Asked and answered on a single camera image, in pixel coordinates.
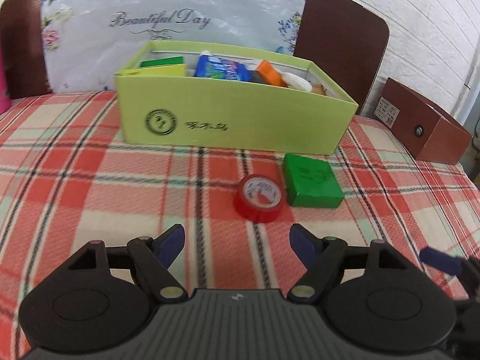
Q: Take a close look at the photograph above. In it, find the white orange medicine box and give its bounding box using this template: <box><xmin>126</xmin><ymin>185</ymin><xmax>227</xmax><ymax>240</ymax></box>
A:
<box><xmin>255</xmin><ymin>59</ymin><xmax>287</xmax><ymax>88</ymax></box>

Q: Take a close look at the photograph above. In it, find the yellow green box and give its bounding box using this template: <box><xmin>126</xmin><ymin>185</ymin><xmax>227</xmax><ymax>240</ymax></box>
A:
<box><xmin>120</xmin><ymin>63</ymin><xmax>187</xmax><ymax>77</ymax></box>

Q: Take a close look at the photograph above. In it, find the blue tissue pack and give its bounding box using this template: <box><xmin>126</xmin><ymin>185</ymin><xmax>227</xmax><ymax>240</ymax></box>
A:
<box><xmin>193</xmin><ymin>55</ymin><xmax>251</xmax><ymax>82</ymax></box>

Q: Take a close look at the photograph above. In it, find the red tape roll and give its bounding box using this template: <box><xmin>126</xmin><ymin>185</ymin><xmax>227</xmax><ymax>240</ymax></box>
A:
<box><xmin>233</xmin><ymin>174</ymin><xmax>285</xmax><ymax>224</ymax></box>

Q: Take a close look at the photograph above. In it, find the plaid bed sheet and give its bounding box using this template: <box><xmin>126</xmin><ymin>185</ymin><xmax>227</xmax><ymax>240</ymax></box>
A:
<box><xmin>1</xmin><ymin>92</ymin><xmax>479</xmax><ymax>359</ymax></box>

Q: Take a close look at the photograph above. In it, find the brown cardboard box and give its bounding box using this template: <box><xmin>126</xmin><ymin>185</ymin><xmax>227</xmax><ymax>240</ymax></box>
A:
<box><xmin>374</xmin><ymin>78</ymin><xmax>472</xmax><ymax>165</ymax></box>

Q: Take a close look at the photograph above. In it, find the light green cardboard box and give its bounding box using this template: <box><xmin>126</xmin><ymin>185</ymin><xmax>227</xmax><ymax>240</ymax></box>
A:
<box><xmin>115</xmin><ymin>41</ymin><xmax>358</xmax><ymax>155</ymax></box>

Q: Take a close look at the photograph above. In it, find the pink thermos bottle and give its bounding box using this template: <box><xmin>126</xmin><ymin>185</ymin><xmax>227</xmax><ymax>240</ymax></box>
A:
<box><xmin>0</xmin><ymin>54</ymin><xmax>11</xmax><ymax>115</ymax></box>

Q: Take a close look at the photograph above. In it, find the brown wooden headboard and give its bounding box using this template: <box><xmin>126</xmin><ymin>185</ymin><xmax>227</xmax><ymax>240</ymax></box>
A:
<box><xmin>1</xmin><ymin>0</ymin><xmax>390</xmax><ymax>107</ymax></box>

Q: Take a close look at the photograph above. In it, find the floral plastic bedding bag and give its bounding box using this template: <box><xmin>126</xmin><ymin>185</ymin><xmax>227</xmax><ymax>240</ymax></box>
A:
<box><xmin>41</xmin><ymin>0</ymin><xmax>306</xmax><ymax>94</ymax></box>

